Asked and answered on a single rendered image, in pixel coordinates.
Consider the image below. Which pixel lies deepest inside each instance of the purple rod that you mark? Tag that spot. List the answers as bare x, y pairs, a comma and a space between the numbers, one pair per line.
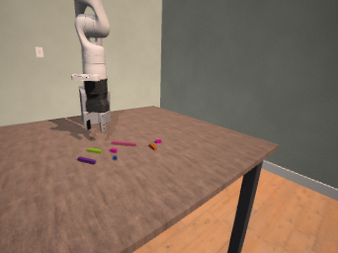
86, 160

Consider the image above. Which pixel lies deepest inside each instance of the lime green rod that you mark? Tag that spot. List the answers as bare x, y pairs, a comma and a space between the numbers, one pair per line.
94, 150

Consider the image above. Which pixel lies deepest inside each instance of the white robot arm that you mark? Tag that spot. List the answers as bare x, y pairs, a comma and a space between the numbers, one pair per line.
91, 26

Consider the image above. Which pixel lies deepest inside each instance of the orange rod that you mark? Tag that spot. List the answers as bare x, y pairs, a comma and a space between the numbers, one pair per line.
152, 146

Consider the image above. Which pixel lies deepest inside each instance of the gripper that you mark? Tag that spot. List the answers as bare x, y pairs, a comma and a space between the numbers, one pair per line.
96, 89

